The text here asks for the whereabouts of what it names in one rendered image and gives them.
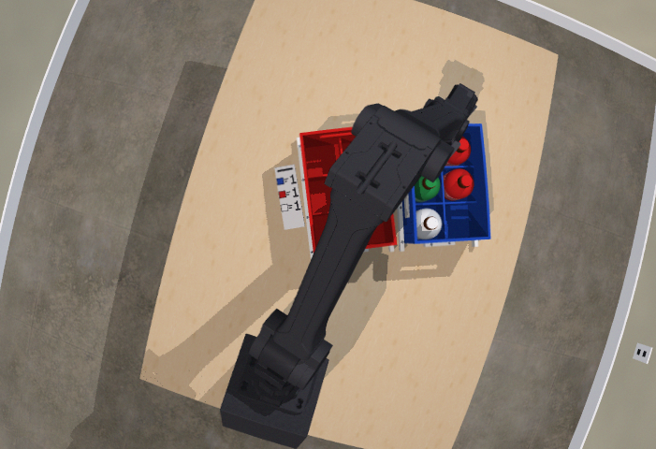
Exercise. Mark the red bottle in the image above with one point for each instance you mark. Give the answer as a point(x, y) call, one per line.
point(461, 154)
point(457, 186)

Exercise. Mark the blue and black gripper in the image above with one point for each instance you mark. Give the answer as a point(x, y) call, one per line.
point(456, 146)

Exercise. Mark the blue plastic crate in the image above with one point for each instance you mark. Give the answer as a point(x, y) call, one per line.
point(463, 220)

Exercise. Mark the red crate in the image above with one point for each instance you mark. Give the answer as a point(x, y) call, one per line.
point(321, 152)

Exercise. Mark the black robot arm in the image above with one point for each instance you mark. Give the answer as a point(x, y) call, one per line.
point(392, 151)

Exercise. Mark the white paper pick list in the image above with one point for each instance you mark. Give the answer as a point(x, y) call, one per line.
point(289, 197)

